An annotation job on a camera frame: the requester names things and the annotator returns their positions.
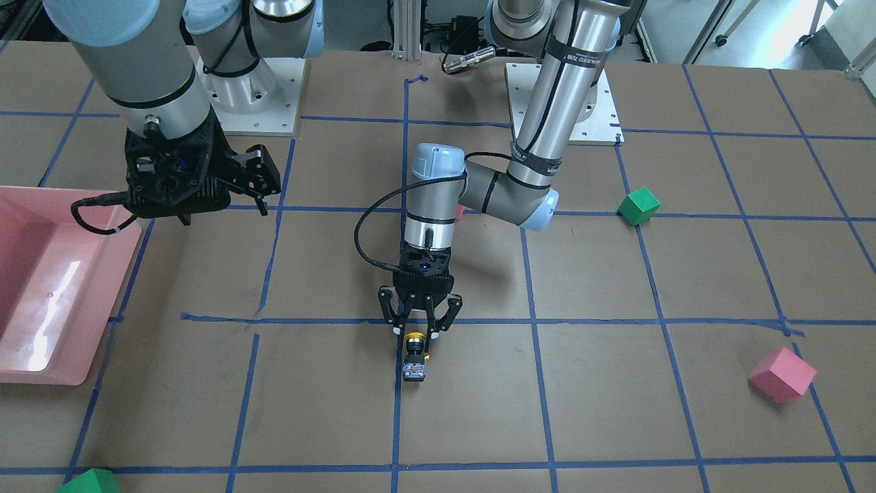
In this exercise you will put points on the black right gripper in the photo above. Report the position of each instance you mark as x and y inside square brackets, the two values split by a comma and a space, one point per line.
[220, 156]

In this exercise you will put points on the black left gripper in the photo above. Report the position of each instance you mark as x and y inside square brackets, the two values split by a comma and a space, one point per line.
[387, 299]

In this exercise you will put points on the yellow push button switch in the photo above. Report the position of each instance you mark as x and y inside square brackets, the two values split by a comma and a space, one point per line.
[415, 345]

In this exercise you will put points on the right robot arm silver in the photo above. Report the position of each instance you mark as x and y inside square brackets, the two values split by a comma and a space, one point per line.
[170, 67]

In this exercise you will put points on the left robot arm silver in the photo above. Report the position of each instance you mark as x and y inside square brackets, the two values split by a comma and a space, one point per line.
[572, 39]

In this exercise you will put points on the pink plastic bin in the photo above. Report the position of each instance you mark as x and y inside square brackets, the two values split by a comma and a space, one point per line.
[59, 285]

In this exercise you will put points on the green cube near base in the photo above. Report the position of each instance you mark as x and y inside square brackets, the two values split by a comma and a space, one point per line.
[638, 206]

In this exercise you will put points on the green cube far corner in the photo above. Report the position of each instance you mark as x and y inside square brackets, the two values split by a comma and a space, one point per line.
[94, 480]

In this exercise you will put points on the pink cube near edge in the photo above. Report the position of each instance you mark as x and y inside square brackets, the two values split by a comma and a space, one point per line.
[782, 376]

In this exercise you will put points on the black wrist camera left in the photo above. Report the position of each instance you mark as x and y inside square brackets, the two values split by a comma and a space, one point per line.
[424, 270]

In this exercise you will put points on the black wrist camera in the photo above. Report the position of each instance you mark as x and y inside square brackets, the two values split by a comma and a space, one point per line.
[424, 270]
[172, 178]

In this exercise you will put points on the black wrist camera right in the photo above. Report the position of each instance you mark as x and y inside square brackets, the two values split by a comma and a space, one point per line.
[172, 178]

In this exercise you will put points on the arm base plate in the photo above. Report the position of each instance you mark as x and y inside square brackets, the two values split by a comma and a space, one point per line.
[264, 102]
[598, 123]

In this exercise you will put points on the aluminium frame post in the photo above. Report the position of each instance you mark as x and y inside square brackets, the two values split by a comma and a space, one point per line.
[407, 21]

